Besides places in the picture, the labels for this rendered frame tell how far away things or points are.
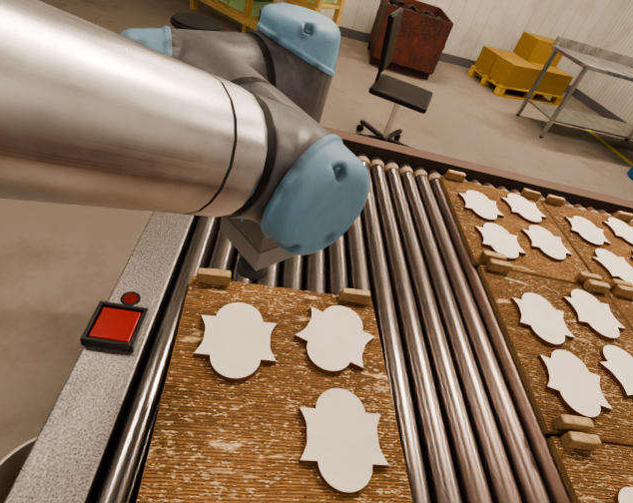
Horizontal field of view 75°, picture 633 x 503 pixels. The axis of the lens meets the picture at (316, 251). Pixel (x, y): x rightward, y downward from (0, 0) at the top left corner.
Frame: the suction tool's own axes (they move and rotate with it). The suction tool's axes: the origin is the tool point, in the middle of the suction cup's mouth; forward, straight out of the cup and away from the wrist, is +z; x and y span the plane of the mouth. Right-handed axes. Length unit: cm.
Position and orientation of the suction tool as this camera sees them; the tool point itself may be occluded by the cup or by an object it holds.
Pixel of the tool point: (252, 267)
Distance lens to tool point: 57.3
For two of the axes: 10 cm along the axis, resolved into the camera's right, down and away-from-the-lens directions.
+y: -6.3, -6.2, 4.7
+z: -2.4, 7.3, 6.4
